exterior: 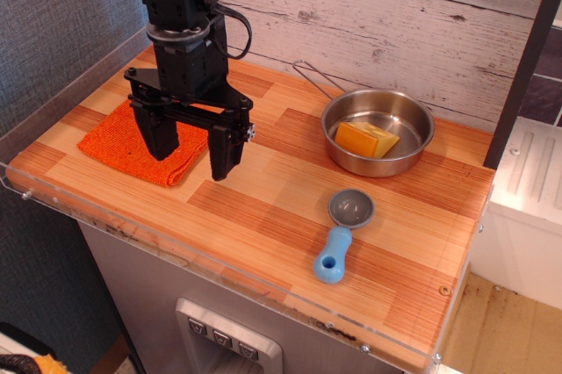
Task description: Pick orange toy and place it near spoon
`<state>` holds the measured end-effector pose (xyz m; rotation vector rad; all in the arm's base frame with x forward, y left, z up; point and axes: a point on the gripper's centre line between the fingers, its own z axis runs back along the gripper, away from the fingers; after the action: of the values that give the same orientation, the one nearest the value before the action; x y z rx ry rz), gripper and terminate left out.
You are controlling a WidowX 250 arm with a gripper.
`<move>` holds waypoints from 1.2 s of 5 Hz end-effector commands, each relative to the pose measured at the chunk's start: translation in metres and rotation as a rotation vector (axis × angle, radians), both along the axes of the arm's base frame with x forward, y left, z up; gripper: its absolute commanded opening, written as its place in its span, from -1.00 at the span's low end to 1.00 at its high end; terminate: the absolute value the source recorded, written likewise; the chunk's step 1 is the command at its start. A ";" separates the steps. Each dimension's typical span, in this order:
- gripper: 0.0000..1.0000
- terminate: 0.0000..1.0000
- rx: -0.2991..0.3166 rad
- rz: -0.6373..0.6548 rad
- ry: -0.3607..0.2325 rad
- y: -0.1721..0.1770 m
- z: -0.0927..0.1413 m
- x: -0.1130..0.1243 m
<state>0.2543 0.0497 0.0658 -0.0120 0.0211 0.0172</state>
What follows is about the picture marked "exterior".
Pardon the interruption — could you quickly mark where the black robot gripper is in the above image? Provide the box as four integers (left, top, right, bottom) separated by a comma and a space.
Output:
124, 29, 255, 181

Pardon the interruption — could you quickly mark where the orange cheese wedge toy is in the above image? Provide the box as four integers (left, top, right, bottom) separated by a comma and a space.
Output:
335, 121, 400, 159

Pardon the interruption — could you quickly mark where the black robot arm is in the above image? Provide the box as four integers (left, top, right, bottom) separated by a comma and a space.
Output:
125, 0, 255, 181

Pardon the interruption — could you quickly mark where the blue grey toy spoon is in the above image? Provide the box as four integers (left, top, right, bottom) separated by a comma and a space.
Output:
313, 189, 375, 284

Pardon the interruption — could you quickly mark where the grey toy fridge cabinet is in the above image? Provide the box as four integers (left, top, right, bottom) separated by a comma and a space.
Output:
80, 223, 396, 373

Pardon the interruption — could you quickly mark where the orange knitted cloth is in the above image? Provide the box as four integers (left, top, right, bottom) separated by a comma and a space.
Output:
77, 101, 208, 187

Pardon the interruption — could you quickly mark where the clear acrylic table guard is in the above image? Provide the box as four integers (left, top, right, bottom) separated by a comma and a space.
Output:
0, 25, 471, 370

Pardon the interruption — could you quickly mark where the silver dispenser panel with buttons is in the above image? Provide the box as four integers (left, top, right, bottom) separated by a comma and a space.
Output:
176, 298, 284, 373

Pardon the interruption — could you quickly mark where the black orange object bottom left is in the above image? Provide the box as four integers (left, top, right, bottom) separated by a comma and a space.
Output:
1, 354, 68, 374

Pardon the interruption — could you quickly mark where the white cabinet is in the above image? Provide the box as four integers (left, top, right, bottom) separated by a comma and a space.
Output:
469, 118, 561, 308

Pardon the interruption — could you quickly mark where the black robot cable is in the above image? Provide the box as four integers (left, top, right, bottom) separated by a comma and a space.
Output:
205, 1, 255, 61

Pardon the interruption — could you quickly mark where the dark right frame post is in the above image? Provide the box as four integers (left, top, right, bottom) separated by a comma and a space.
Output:
484, 0, 561, 169

